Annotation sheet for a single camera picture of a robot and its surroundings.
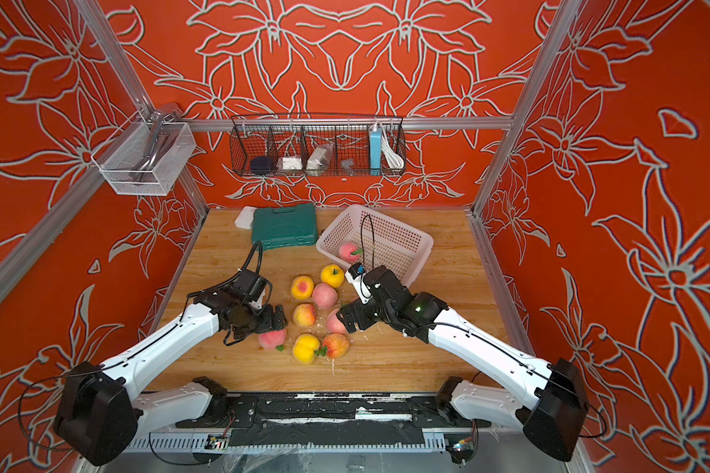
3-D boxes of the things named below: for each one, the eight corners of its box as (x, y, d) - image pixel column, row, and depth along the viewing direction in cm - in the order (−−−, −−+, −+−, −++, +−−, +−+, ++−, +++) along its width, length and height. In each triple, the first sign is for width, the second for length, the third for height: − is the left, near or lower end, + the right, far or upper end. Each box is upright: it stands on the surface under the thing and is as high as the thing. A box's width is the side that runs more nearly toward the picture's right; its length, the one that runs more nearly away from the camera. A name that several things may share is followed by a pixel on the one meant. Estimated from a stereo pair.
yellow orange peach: (294, 327, 88) (291, 321, 85) (296, 310, 92) (294, 303, 89) (315, 327, 88) (313, 321, 85) (316, 309, 92) (315, 303, 89)
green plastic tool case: (251, 251, 106) (249, 247, 104) (256, 212, 119) (254, 208, 117) (318, 244, 108) (317, 240, 106) (316, 207, 121) (315, 202, 119)
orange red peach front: (324, 359, 83) (323, 353, 79) (325, 340, 86) (324, 333, 82) (348, 359, 83) (348, 353, 79) (348, 339, 86) (348, 333, 82)
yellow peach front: (291, 360, 82) (288, 355, 78) (300, 338, 86) (298, 332, 82) (312, 366, 81) (310, 361, 77) (320, 343, 85) (318, 337, 81)
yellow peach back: (319, 280, 99) (318, 271, 94) (332, 268, 102) (331, 259, 97) (334, 292, 96) (333, 284, 91) (347, 280, 99) (346, 271, 94)
